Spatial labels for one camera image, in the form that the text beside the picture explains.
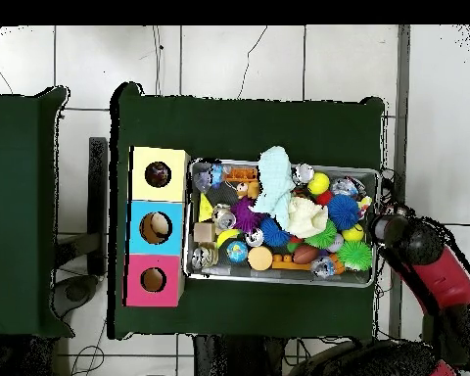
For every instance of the mint green waffle cloth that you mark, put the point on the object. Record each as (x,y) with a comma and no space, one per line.
(276,176)

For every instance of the cream waffle cloth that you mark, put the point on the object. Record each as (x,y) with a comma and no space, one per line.
(307,217)

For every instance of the yellow tennis ball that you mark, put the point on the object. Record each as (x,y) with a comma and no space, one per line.
(318,183)

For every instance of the tan round object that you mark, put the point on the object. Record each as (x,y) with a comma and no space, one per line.
(158,224)

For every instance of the blue globe print ball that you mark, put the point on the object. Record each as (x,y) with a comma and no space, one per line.
(237,251)

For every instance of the purple spiky monster toy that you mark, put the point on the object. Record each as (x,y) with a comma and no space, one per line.
(244,215)

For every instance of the printed silver drink can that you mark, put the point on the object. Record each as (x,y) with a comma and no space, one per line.
(224,217)

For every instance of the crushed bottle with blue label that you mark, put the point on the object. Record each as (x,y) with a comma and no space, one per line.
(207,176)

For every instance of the wooden box with three holes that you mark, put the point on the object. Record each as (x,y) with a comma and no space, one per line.
(141,243)

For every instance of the dark green tablecloth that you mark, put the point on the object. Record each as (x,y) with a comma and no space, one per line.
(27,176)
(239,129)

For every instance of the blue spiky rubber ball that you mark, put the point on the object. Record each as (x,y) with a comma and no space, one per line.
(343,212)

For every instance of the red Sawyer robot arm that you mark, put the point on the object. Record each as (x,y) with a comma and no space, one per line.
(446,282)

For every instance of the tan foam disc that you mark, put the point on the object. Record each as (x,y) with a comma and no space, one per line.
(259,258)

